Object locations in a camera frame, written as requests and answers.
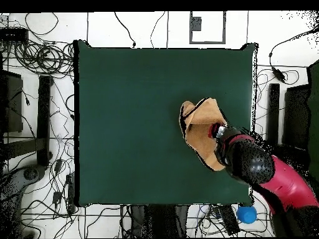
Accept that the tan terry towel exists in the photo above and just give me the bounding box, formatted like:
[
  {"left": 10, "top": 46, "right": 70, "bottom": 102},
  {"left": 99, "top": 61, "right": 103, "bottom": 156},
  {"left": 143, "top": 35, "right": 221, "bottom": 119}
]
[{"left": 178, "top": 97, "right": 228, "bottom": 172}]

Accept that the flat black device box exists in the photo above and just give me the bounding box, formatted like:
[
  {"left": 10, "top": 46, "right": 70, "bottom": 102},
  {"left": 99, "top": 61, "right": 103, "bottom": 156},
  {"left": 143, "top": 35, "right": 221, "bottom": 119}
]
[{"left": 0, "top": 27, "right": 29, "bottom": 43}]

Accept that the dark rectangular box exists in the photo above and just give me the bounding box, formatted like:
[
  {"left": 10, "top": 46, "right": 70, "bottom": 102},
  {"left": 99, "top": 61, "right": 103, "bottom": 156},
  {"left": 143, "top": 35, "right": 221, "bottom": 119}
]
[
  {"left": 282, "top": 84, "right": 311, "bottom": 150},
  {"left": 0, "top": 70, "right": 24, "bottom": 134}
]

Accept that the blue plastic cup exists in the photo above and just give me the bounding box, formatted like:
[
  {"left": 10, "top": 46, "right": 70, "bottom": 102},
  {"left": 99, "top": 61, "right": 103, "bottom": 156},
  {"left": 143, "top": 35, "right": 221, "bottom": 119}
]
[{"left": 236, "top": 205, "right": 258, "bottom": 224}]

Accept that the long black power strip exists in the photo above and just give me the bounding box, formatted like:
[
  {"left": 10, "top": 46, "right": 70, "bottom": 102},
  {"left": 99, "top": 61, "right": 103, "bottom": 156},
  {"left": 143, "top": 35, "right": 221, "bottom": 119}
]
[{"left": 217, "top": 204, "right": 241, "bottom": 236}]

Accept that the black stand column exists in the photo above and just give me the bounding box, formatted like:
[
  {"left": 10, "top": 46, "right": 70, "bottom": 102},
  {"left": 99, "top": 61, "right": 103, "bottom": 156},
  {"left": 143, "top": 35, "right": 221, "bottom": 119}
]
[{"left": 129, "top": 204, "right": 190, "bottom": 238}]

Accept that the small dark grey box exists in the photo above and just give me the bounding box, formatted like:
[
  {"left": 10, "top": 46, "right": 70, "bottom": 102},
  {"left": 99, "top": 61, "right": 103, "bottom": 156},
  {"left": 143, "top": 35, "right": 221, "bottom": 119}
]
[{"left": 191, "top": 16, "right": 202, "bottom": 32}]

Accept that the dark green table cloth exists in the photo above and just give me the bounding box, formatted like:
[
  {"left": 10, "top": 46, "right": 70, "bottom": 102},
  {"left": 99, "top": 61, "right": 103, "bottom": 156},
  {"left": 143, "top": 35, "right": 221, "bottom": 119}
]
[{"left": 73, "top": 39, "right": 259, "bottom": 208}]

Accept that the black power strip with plugs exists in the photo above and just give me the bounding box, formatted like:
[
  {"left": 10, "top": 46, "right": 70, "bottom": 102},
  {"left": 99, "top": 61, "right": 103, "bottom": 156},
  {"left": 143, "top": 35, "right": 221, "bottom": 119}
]
[{"left": 66, "top": 174, "right": 76, "bottom": 214}]

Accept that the black power adapter with cable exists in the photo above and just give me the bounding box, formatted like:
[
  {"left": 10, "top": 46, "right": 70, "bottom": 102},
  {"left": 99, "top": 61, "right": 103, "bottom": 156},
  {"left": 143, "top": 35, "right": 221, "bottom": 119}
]
[{"left": 268, "top": 28, "right": 319, "bottom": 85}]

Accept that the grey square floor frame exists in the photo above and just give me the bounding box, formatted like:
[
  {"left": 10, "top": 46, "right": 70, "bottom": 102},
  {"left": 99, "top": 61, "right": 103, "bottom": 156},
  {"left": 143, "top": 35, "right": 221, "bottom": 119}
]
[{"left": 189, "top": 11, "right": 227, "bottom": 45}]

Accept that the thin black cable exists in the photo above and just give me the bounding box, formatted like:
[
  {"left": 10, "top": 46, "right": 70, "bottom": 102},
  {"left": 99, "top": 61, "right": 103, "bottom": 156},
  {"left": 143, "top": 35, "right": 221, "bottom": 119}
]
[{"left": 150, "top": 11, "right": 166, "bottom": 49}]

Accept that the black cable with plug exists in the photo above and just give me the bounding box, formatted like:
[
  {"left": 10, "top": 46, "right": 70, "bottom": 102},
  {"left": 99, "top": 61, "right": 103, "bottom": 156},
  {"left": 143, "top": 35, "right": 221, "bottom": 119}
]
[{"left": 113, "top": 11, "right": 137, "bottom": 49}]

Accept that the coiled black cable bundle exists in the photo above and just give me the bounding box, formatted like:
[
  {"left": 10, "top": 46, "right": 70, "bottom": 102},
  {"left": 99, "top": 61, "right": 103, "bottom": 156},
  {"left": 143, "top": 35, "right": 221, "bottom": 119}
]
[{"left": 13, "top": 40, "right": 75, "bottom": 75}]

